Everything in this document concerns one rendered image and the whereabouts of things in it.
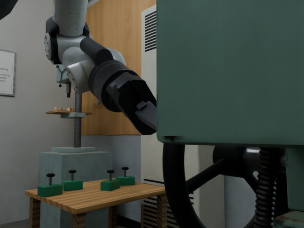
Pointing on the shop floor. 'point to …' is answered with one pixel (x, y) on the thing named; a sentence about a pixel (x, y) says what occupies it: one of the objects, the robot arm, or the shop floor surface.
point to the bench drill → (45, 164)
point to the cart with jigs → (94, 197)
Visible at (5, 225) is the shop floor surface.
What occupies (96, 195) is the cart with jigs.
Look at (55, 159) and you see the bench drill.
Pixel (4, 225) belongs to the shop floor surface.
